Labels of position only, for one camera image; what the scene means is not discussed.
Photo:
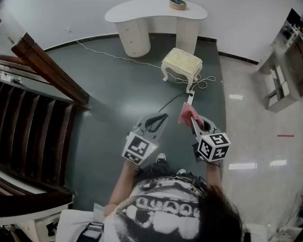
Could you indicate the person's shoe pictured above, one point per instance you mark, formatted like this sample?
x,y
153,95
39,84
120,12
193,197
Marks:
x,y
181,171
161,157

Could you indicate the white power strip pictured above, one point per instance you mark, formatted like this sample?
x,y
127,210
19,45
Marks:
x,y
190,98

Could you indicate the person's printed white shirt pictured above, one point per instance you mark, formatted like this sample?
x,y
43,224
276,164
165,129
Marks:
x,y
153,210

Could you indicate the woven round basket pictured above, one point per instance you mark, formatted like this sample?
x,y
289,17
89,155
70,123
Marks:
x,y
177,6

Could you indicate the dark wooden bed frame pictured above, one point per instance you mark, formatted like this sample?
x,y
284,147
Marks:
x,y
40,59

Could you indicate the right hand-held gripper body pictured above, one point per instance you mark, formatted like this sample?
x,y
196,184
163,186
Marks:
x,y
213,146

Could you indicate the pink wiping cloth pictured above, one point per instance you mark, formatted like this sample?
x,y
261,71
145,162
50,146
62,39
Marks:
x,y
186,113

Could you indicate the person's right forearm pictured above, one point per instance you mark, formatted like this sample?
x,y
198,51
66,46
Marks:
x,y
213,175

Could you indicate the person's left forearm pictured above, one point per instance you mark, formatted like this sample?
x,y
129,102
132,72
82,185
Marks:
x,y
119,188

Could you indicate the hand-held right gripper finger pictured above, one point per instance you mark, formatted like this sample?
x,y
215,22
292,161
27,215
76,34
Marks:
x,y
211,125
195,128

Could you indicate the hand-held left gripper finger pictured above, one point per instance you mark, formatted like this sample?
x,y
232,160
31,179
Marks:
x,y
141,122
160,131

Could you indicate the black wristband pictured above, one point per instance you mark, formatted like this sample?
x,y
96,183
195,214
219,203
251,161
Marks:
x,y
215,164

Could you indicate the white curved vanity desk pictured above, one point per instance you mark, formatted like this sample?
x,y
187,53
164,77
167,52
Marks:
x,y
146,11

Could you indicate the cream upholstered stool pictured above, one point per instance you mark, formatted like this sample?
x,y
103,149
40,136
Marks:
x,y
182,60

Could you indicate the person's left shoe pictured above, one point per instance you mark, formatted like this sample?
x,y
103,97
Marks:
x,y
161,157

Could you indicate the green basket filling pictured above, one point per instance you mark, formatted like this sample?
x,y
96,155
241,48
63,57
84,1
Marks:
x,y
177,0

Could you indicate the person's right shoe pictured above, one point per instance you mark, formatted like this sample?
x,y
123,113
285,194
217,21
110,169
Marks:
x,y
181,171

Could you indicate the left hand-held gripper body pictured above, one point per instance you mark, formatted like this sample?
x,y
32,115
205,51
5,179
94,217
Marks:
x,y
138,146

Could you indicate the person's black trousers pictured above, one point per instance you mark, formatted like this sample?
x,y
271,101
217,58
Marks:
x,y
156,170

